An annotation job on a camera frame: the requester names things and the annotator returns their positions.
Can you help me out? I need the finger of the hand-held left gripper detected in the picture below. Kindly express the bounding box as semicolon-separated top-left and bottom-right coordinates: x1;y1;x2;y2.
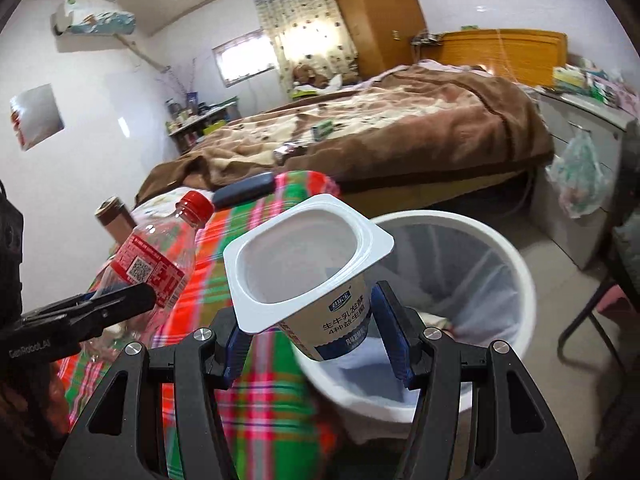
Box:
20;284;157;341

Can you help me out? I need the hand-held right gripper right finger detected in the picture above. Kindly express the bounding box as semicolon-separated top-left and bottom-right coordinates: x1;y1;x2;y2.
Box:
370;280;578;480

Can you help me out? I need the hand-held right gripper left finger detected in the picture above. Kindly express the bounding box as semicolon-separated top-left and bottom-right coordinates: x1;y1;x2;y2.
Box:
52;305;253;480

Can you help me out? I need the white yogurt cup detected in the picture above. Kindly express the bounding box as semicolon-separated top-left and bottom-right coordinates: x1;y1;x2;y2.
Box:
222;193;396;362

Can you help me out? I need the clear plastic bottle red cap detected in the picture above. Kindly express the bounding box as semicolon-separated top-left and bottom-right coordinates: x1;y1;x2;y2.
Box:
80;190;216;361

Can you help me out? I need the white trash bin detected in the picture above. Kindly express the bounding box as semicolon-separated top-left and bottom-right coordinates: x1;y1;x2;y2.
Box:
295;210;537;426

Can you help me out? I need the red green plaid tablecloth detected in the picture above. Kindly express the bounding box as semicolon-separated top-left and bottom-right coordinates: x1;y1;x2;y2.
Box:
52;170;346;480

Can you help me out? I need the pink brown thermos mug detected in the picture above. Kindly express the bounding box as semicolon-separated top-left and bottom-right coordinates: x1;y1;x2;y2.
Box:
95;196;138;246

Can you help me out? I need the white floral bed sheet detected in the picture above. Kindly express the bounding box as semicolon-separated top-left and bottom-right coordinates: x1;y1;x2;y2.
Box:
132;187;216;231

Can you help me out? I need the black glasses case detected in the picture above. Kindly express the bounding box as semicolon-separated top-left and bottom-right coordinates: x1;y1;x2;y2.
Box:
212;171;277;207

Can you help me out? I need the bed with brown blanket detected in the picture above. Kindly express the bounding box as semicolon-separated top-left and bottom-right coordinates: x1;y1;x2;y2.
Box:
135;62;556;206

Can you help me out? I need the small silver packet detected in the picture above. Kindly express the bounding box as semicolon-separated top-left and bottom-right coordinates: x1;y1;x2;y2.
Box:
272;142;308;163

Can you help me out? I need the cluttered side shelf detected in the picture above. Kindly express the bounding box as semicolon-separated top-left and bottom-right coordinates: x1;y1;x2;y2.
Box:
167;100;241;153

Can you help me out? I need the vase with dry branches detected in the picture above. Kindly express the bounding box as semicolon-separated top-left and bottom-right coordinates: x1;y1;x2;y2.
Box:
155;57;201;111

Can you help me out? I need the hanging plastic bag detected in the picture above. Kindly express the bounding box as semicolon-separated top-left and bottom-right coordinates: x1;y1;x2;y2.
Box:
545;127;613;218

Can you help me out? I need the dark metal chair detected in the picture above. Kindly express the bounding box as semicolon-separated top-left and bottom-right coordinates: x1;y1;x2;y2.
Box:
557;220;640;376

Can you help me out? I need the air conditioner pipe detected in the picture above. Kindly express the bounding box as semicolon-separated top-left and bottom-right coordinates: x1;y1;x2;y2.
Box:
115;34;171;73

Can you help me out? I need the white cabinet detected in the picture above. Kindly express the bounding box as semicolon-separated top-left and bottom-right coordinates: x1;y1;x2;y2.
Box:
530;85;640;271

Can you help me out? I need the brown teddy bear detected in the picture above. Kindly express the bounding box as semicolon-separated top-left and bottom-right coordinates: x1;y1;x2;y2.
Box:
292;62;326;88

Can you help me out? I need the small window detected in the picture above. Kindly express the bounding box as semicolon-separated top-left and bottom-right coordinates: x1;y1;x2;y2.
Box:
212;30;278;86

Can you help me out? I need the white air conditioner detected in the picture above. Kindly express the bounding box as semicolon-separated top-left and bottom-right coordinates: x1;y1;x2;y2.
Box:
50;0;137;38

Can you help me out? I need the wooden bed headboard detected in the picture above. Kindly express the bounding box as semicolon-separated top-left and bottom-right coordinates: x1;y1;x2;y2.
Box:
440;29;568;86

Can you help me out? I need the stack of small boxes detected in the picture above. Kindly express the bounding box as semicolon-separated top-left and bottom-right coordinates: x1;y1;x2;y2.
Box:
552;57;640;111

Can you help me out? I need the wooden wardrobe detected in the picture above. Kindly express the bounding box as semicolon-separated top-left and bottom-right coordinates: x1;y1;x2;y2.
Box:
324;0;427;81

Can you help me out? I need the dotted window curtain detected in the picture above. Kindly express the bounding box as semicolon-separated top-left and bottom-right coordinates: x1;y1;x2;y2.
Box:
249;0;361;101

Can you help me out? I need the square wall mirror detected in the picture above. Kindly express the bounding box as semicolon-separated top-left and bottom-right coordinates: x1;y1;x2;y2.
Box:
10;84;66;152

